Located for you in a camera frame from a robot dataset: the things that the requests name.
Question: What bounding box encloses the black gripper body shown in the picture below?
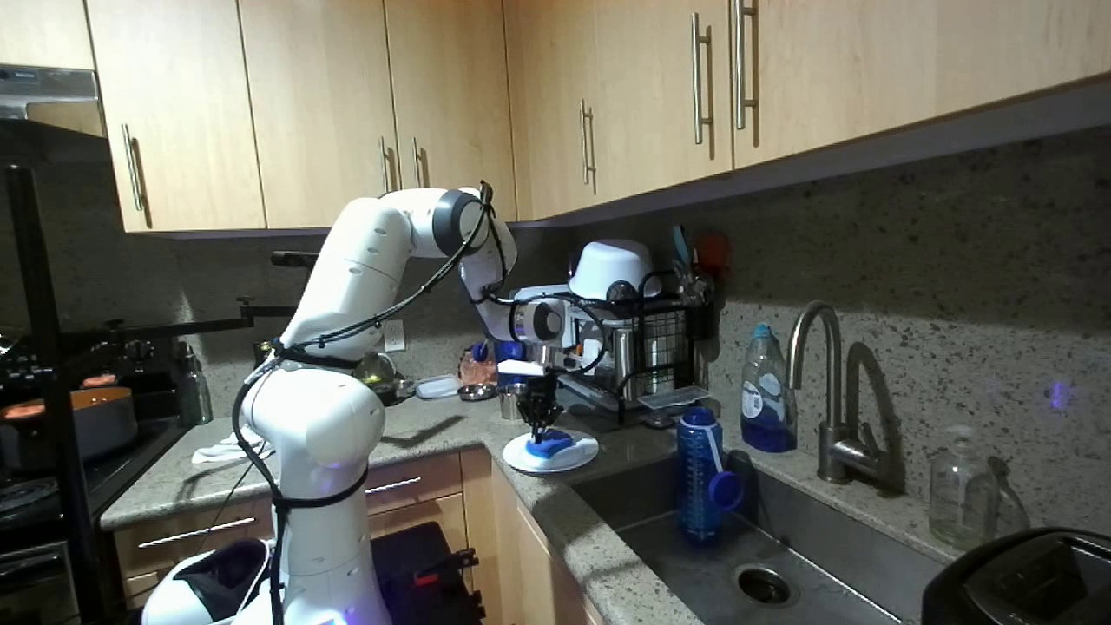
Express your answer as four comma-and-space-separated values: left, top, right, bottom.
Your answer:
514, 376, 567, 423

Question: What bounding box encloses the blue sponge cloth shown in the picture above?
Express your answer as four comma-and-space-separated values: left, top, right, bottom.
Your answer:
529, 427, 578, 459

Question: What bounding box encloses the white round plate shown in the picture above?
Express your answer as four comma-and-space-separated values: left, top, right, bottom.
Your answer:
501, 427, 603, 479

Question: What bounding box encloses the small white bowl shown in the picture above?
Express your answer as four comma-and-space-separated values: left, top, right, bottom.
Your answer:
414, 370, 463, 403

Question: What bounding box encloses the black ladle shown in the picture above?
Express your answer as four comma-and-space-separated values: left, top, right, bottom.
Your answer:
379, 413, 468, 450

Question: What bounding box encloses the stainless steel pot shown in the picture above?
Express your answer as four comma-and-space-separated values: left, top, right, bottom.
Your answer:
621, 310, 701, 398

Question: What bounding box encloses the wooden drawer cabinet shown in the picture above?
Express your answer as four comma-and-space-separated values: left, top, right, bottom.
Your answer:
109, 445, 608, 625

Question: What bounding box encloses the large white bowl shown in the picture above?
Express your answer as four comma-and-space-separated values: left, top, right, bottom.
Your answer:
567, 235, 661, 310

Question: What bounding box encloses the round brass object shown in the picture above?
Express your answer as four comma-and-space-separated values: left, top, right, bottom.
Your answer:
353, 352, 418, 408

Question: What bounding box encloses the black utensil holder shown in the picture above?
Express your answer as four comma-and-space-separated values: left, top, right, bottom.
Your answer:
672, 282, 728, 391

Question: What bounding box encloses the black equipment box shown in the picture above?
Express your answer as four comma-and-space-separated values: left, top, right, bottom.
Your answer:
367, 516, 485, 625

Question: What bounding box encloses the teal spatula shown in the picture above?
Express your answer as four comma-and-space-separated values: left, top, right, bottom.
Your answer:
667, 222, 701, 279

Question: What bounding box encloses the clear dish soap bottle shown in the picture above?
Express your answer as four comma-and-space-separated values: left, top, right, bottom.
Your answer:
737, 319, 802, 456

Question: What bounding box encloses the red spatula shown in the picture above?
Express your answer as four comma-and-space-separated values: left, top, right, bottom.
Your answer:
691, 226, 732, 286

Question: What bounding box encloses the stainless steel sink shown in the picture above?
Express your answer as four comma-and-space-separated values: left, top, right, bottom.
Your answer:
570, 450, 956, 625

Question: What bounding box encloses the white cloth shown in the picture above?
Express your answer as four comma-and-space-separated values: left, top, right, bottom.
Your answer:
188, 434, 257, 476

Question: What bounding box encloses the dark metal faucet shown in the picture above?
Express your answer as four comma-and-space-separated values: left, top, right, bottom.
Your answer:
783, 297, 908, 499

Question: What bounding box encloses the wooden upper cabinet door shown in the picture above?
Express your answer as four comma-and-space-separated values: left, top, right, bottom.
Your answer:
84, 0, 266, 231
504, 0, 619, 226
235, 0, 402, 231
608, 0, 740, 201
728, 0, 1111, 175
379, 0, 521, 222

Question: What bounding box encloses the black horizontal rod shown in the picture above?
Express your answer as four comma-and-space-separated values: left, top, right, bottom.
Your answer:
53, 294, 299, 355

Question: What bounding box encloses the clear glass jar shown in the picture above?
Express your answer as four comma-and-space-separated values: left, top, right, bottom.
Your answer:
924, 423, 1005, 552

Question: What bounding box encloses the black vertical stand pole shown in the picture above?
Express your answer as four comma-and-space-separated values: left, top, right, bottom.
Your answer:
4, 156, 131, 625

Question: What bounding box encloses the black toaster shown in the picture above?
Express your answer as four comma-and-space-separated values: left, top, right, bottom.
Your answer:
920, 525, 1111, 625

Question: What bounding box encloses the black kitchen stove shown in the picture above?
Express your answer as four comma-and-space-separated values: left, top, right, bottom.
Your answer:
0, 331, 214, 625

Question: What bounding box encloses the metal range hood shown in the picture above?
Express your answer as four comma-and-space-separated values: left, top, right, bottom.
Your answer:
0, 59, 111, 126

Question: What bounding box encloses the black wire dish rack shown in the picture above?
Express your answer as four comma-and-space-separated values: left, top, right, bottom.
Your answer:
562, 268, 728, 427

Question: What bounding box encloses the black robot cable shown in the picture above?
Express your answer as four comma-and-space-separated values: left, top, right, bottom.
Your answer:
227, 178, 525, 625

